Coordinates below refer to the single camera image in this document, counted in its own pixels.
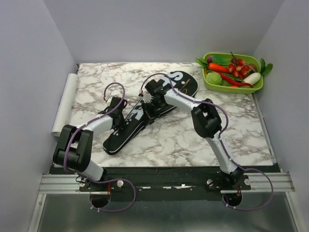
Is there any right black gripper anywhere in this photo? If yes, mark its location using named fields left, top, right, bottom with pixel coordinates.
left=140, top=100, right=163, bottom=127

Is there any black sport racket bag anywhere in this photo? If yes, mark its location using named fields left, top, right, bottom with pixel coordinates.
left=103, top=71, right=198, bottom=155

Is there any white shuttlecock tube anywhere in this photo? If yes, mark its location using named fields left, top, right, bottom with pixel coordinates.
left=51, top=73, right=79, bottom=137

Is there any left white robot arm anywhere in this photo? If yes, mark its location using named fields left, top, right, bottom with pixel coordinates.
left=53, top=97, right=127, bottom=191

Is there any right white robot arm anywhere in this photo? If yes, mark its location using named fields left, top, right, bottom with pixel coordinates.
left=139, top=80, right=244, bottom=189

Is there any green toy cabbage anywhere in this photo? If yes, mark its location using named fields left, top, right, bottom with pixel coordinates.
left=206, top=72, right=222, bottom=86

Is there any orange toy carrot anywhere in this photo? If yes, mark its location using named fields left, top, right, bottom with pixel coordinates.
left=208, top=62, right=229, bottom=73

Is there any green plastic basket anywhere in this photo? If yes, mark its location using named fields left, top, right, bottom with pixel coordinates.
left=203, top=52, right=264, bottom=94

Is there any red toy chili pepper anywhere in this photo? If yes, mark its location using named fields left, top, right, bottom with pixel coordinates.
left=218, top=72, right=253, bottom=88

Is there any red toy cherry bunch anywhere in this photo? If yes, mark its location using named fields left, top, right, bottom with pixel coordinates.
left=227, top=52, right=251, bottom=79

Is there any white toy radish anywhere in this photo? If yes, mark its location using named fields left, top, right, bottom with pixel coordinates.
left=243, top=72, right=261, bottom=85

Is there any green toy leaf outside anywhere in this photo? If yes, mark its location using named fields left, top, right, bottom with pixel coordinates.
left=260, top=58, right=273, bottom=76

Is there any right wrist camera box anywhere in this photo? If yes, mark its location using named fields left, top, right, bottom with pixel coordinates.
left=143, top=93, right=152, bottom=103

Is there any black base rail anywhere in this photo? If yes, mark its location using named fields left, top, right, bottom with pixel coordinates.
left=80, top=167, right=251, bottom=202

